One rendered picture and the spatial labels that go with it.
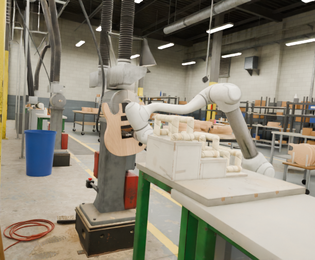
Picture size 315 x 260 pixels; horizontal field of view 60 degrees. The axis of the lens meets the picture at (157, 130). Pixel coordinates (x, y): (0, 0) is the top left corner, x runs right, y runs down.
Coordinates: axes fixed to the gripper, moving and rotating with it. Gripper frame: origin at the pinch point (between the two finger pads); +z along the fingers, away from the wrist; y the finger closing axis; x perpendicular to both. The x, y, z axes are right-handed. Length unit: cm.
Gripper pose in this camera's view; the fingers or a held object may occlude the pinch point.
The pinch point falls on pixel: (127, 131)
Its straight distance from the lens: 205.4
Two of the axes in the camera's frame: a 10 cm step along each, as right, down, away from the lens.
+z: -4.8, -0.9, 8.7
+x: -0.7, -9.9, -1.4
